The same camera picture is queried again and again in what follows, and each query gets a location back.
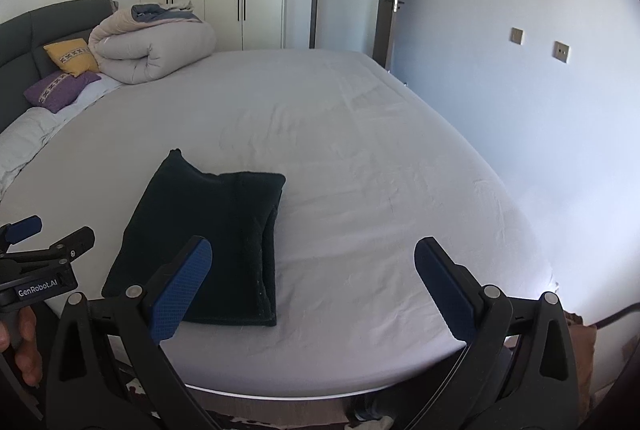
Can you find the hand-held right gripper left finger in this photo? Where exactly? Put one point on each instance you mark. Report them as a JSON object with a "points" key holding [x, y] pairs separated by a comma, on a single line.
{"points": [[180, 295]]}

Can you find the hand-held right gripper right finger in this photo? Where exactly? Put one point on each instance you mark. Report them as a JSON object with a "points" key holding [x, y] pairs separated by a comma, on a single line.
{"points": [[445, 290]]}

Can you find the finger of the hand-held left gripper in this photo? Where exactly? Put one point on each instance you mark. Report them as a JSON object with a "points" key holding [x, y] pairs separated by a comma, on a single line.
{"points": [[75, 240], [25, 227]]}

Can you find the dark green shirt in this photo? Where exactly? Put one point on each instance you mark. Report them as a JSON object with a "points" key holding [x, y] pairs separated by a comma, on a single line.
{"points": [[210, 220]]}

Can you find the person's left hand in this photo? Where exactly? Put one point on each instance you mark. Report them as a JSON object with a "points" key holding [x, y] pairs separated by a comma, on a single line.
{"points": [[27, 350]]}

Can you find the pale grey blanket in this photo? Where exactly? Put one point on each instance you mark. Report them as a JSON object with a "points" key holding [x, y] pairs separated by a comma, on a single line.
{"points": [[25, 145]]}

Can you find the purple patterned pillow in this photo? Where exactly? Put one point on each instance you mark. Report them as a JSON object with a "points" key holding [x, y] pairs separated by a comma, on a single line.
{"points": [[55, 90]]}

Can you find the white pillow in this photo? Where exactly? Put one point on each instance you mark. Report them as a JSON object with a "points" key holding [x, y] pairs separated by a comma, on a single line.
{"points": [[100, 87]]}

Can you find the bed with white sheet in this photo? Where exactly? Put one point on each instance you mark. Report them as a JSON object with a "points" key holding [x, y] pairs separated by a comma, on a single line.
{"points": [[350, 160]]}

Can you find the yellow patterned pillow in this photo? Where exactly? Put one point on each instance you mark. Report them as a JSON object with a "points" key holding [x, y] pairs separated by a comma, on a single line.
{"points": [[70, 55]]}

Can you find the grey upholstered headboard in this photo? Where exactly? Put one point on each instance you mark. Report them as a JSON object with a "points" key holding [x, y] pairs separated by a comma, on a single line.
{"points": [[20, 40]]}

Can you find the rolled beige duvet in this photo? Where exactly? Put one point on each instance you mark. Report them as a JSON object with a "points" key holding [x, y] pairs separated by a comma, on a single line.
{"points": [[150, 45]]}

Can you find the beige wall socket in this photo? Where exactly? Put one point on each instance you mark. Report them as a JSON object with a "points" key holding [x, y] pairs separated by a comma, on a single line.
{"points": [[561, 52], [517, 35]]}

